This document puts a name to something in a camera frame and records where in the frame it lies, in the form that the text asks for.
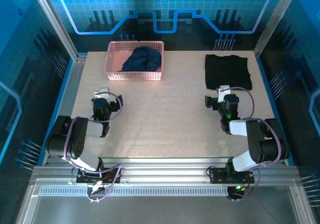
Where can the pink perforated plastic basket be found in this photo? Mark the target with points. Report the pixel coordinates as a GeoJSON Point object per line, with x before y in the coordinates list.
{"type": "Point", "coordinates": [112, 58]}

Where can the navy blue t-shirt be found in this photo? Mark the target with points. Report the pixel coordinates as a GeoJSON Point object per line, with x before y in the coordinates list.
{"type": "Point", "coordinates": [145, 58]}

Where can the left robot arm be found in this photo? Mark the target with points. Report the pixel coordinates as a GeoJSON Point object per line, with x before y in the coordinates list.
{"type": "Point", "coordinates": [75, 138]}

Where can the folded black t-shirt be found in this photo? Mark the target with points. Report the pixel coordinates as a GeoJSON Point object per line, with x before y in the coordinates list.
{"type": "Point", "coordinates": [227, 71]}

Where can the blue table edge strip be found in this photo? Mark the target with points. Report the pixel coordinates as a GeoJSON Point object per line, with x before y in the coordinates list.
{"type": "Point", "coordinates": [61, 96]}
{"type": "Point", "coordinates": [262, 68]}

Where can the black electronics module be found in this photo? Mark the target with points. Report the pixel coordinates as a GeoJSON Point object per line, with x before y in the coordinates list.
{"type": "Point", "coordinates": [236, 194]}

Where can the grey metal front platform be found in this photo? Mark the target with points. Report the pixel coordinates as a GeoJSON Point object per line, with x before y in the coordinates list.
{"type": "Point", "coordinates": [162, 211]}

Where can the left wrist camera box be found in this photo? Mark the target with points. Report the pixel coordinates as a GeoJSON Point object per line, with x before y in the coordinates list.
{"type": "Point", "coordinates": [101, 92]}

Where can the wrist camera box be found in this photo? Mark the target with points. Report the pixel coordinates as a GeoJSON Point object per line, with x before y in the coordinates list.
{"type": "Point", "coordinates": [222, 92]}
{"type": "Point", "coordinates": [101, 92]}

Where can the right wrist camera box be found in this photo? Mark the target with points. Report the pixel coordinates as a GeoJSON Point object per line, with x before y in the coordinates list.
{"type": "Point", "coordinates": [222, 92]}

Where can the aluminium side rail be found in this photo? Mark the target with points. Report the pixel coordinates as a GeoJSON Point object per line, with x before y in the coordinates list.
{"type": "Point", "coordinates": [73, 83]}

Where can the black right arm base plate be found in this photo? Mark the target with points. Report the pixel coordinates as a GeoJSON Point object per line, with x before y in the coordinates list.
{"type": "Point", "coordinates": [217, 177]}

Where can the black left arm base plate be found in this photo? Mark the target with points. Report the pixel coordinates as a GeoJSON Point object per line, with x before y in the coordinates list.
{"type": "Point", "coordinates": [82, 179]}

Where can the aluminium front rail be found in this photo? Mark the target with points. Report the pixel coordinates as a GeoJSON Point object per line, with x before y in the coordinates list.
{"type": "Point", "coordinates": [162, 171]}

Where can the aluminium frame post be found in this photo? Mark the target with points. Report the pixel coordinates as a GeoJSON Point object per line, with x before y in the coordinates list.
{"type": "Point", "coordinates": [275, 21]}
{"type": "Point", "coordinates": [55, 21]}

